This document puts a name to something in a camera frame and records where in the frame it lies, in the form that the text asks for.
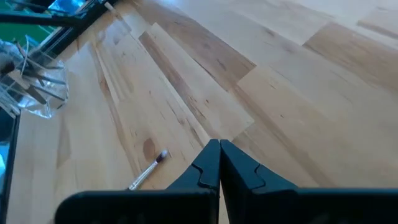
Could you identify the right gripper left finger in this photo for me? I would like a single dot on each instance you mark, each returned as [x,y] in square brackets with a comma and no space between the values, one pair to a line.
[206,168]

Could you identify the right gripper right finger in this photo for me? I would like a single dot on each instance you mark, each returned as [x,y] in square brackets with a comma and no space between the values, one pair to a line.
[239,171]

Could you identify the thin dark makeup brush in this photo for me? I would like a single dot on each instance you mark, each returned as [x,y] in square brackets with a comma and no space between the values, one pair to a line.
[146,172]
[51,94]
[46,79]

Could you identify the black head makeup brush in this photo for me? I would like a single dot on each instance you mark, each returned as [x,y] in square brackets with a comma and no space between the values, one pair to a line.
[35,95]

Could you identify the silver ferrule makeup brush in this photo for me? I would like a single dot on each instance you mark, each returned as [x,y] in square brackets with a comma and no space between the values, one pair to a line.
[9,104]

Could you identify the clear plastic bag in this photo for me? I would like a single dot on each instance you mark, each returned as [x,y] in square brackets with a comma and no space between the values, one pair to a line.
[53,104]

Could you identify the grey fluffy head makeup brush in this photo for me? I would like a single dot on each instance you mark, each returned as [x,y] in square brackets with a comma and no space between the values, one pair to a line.
[7,68]

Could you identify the black aluminium table frame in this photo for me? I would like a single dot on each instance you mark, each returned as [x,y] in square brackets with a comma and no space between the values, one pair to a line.
[77,23]

